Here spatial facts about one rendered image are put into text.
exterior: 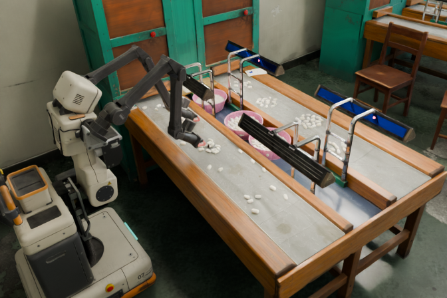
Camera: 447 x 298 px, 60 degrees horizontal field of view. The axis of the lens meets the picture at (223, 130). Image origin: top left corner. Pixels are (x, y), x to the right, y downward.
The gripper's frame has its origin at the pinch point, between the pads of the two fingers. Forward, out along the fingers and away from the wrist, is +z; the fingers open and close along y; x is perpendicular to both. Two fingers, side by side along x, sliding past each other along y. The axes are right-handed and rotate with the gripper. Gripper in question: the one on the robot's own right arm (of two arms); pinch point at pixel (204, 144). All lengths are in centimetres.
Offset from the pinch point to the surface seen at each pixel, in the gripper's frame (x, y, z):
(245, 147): -10.5, -11.9, 20.1
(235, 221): 16, -59, -10
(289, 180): -11, -51, 21
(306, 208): -5, -70, 19
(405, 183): -41, -87, 61
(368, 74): -117, 51, 190
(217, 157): 3.4, -7.6, 7.7
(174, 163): 17.8, -0.4, -12.7
